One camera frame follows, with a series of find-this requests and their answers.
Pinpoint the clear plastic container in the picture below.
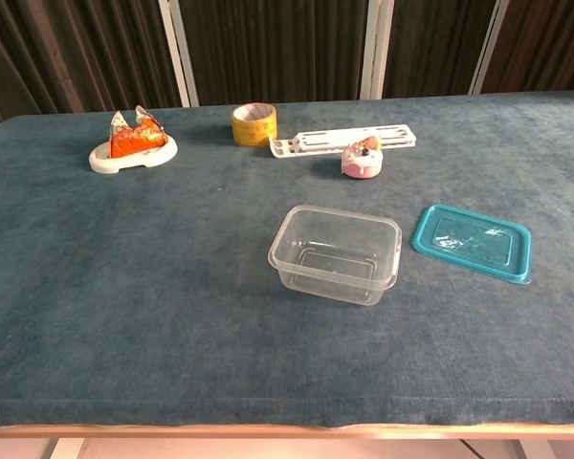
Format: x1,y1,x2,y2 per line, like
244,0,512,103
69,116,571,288
267,204,403,307

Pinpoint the teal container lid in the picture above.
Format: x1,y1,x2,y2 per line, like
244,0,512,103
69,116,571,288
411,204,533,286

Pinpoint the white slotted plastic rack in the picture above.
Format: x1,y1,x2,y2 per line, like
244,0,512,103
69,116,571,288
269,123,418,159

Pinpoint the pink toy cake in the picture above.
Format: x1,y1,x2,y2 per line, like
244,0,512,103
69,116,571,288
340,135,384,181

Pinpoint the yellow tape roll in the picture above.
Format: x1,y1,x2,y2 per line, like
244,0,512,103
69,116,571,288
231,101,278,147

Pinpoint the orange snack bag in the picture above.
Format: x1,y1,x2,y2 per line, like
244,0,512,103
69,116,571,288
108,105,169,159

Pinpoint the white oval dish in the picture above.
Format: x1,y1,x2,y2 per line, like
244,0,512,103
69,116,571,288
88,135,179,174

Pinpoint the dark ribbed curtain panel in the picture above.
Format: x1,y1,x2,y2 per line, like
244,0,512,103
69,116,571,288
179,0,369,106
480,0,574,95
385,0,497,99
0,0,181,128

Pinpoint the white partition frame post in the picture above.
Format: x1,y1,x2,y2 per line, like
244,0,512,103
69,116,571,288
361,0,396,100
158,0,200,107
468,0,511,96

